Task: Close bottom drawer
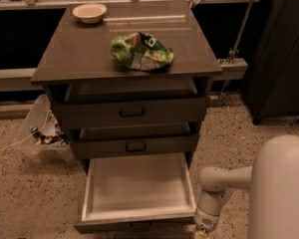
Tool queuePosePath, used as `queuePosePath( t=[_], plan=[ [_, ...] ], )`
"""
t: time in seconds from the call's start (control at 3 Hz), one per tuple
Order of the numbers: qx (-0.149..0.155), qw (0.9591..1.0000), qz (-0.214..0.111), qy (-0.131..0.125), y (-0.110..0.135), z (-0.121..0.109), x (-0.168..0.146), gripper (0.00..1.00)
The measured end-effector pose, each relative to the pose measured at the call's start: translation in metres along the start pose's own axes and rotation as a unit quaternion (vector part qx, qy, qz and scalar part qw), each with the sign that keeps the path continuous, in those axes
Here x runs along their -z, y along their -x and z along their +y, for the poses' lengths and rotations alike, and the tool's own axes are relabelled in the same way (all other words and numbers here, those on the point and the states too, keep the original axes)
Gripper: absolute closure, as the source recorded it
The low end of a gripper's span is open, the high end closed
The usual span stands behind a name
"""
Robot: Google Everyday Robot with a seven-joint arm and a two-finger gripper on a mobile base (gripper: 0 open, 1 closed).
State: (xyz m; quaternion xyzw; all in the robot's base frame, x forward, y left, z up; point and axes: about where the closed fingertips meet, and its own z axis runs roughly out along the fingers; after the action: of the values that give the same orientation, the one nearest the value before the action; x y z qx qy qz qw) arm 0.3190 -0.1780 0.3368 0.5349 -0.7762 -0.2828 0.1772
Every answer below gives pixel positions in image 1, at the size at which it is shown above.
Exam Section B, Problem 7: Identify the grey drawer cabinet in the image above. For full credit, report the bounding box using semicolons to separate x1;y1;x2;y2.
31;1;221;145

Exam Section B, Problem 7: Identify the grey top drawer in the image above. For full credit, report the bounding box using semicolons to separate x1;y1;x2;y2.
51;79;206;129

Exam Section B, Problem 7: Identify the grey drawer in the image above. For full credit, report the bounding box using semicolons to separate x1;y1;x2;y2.
71;122;199;159
51;79;206;129
75;153;196;234

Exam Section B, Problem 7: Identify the green crumpled chip bag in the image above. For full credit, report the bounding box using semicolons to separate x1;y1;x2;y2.
110;32;174;71

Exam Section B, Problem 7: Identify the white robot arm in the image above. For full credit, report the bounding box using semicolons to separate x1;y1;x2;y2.
192;134;299;239

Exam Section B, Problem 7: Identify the dark cabinet right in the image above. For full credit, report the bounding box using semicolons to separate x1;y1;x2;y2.
242;0;299;124

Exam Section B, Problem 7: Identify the white cable on floor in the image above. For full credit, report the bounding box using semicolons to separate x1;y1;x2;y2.
0;112;53;154

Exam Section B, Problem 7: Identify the grey middle drawer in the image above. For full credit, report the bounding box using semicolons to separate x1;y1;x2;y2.
71;122;199;159

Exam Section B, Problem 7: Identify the metal stand pole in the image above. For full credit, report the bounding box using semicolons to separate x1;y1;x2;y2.
218;0;255;107

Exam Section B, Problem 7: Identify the white bowl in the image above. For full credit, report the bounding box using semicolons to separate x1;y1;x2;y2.
72;4;107;24

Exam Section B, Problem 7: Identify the clear plastic storage bin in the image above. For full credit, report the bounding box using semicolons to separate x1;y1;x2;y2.
12;95;76;164

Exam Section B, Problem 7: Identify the grey bottom drawer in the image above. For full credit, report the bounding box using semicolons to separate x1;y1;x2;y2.
75;153;196;234

